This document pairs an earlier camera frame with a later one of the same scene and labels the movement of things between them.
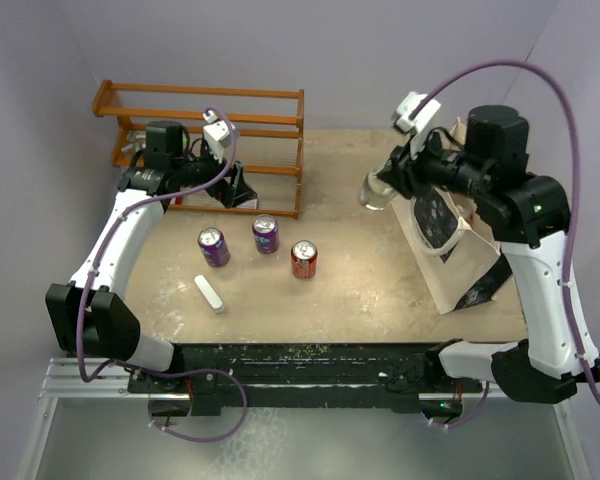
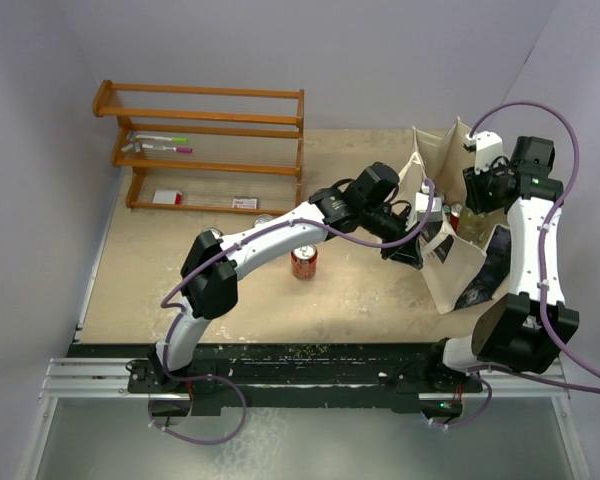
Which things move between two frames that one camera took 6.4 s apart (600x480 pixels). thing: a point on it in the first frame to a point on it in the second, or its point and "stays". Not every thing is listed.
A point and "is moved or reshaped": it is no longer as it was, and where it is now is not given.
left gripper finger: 227,190 to 407,252
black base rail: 219,376 stays
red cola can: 304,259 stays
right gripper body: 435,166 to 485,188
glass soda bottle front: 374,193 is moved or reshaped
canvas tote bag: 460,258 stays
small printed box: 248,205 stays
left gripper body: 206,168 to 390,228
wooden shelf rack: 268,174 stays
